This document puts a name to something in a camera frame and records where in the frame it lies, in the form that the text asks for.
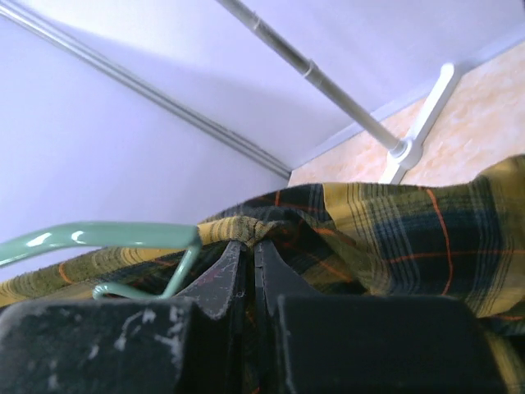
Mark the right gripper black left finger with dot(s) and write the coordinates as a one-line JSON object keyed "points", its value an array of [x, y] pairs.
{"points": [[191, 343]]}

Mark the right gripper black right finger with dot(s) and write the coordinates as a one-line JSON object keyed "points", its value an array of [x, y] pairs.
{"points": [[314, 343]]}

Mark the yellow black plaid shirt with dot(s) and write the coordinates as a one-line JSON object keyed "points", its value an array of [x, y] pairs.
{"points": [[465, 241]]}

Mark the teal plastic hanger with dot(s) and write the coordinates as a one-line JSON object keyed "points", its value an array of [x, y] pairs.
{"points": [[120, 234]]}

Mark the white rack foot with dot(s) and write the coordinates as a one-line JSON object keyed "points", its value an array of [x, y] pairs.
{"points": [[398, 164]]}

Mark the metal clothes rack pole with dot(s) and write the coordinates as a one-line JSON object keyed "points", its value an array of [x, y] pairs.
{"points": [[309, 70]]}

